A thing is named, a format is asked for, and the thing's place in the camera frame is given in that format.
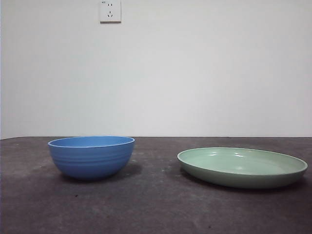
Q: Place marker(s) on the blue ribbed bowl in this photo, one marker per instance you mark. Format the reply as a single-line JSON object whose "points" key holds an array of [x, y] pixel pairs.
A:
{"points": [[90, 161]]}

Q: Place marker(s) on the pale green round plate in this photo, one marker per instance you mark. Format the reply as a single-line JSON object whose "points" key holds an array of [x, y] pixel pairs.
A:
{"points": [[243, 180]]}

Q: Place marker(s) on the white wall power socket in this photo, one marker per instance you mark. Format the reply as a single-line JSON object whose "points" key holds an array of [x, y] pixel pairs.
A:
{"points": [[110, 12]]}

